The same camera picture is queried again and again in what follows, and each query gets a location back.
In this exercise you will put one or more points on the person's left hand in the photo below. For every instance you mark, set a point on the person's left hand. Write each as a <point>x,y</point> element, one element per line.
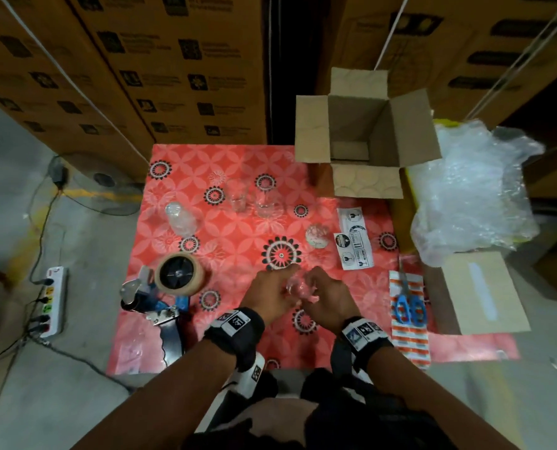
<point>271,297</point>

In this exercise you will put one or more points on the person's right hand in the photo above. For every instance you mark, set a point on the person's right hand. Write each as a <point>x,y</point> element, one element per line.
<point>335,302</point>

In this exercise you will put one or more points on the black-white fragile sticker sheet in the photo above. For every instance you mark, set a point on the black-white fragile sticker sheet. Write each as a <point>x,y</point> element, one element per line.
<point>355,241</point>

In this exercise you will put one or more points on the tape dispenser with tape roll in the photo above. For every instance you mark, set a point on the tape dispenser with tape roll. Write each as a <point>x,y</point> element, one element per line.
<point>180,273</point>

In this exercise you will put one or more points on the small cardboard box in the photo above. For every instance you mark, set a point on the small cardboard box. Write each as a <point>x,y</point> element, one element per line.
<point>358,182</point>

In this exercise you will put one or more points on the bubble wrap bundle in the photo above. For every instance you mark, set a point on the bubble wrap bundle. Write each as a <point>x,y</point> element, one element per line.
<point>475,197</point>

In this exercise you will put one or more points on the person's right forearm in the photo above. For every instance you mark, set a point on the person's right forearm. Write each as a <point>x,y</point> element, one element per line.
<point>428,398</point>

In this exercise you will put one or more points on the person's left forearm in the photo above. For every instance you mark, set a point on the person's left forearm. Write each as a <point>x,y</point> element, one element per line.
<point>157,407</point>

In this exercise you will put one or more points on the clear drinking glass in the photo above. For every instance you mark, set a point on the clear drinking glass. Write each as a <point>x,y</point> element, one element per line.
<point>268,203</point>
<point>237,196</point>
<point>181,220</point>

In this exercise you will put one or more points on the flat brown cardboard box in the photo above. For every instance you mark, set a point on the flat brown cardboard box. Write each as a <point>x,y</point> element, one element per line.
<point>447,304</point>

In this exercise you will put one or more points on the person's dark clothing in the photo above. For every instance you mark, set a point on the person's dark clothing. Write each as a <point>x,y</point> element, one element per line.
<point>316,419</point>

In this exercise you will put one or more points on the stack of Crompton cartons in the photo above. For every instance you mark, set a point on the stack of Crompton cartons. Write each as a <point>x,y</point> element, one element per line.
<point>166,70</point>

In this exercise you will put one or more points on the black wristband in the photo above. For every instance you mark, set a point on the black wristband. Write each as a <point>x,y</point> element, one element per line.
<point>365,342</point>
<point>233,334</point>

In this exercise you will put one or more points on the packaged blue scissors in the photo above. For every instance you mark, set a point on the packaged blue scissors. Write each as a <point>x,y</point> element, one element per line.
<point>410,318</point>

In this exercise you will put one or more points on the yellow plastic bin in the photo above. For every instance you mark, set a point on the yellow plastic bin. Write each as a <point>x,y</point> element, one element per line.
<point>402,215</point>

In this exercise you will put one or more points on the white power strip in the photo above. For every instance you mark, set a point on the white power strip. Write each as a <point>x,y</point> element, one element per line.
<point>52,304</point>

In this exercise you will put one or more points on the black power adapter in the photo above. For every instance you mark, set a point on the black power adapter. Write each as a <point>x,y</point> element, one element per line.
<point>59,175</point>

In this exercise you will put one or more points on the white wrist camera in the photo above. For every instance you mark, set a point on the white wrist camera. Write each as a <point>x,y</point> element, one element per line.
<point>250,377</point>

